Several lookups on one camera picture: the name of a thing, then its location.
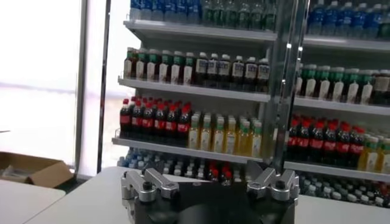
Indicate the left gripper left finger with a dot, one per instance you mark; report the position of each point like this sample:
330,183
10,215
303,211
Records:
137,182

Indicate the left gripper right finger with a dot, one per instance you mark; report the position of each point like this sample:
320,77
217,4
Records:
263,178

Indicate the yellow tea bottle white cap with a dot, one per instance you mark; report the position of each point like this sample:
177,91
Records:
193,137
243,143
206,138
369,158
230,141
256,144
218,140
384,159

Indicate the cola bottle red cap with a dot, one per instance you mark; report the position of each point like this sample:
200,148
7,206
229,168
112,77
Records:
356,149
292,141
147,123
171,126
303,143
343,147
159,124
125,120
183,128
316,144
136,121
329,146

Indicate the brown cardboard box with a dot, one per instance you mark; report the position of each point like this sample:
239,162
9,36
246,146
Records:
45,175

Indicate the dark tea bottle green cap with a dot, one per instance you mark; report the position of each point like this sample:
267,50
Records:
140,68
176,72
151,69
352,91
366,92
324,88
164,70
188,73
299,85
310,86
337,89

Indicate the black bottle blue-white label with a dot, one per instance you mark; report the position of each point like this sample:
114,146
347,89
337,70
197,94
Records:
212,69
263,74
237,72
250,73
201,68
224,70

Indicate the grey metal shelving unit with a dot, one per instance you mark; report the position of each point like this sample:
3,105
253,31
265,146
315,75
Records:
341,105
198,30

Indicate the dark bottle with pale label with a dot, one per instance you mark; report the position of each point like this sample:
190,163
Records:
381,86

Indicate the clear green drink bottle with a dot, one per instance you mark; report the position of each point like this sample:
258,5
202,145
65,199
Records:
270,17
207,12
231,14
244,16
256,16
385,27
219,13

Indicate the blue label water bottle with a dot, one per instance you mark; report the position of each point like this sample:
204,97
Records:
146,9
343,22
373,25
181,11
329,21
135,9
193,12
170,11
158,10
315,19
358,23

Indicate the black window frame post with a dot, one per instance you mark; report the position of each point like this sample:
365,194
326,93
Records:
103,91

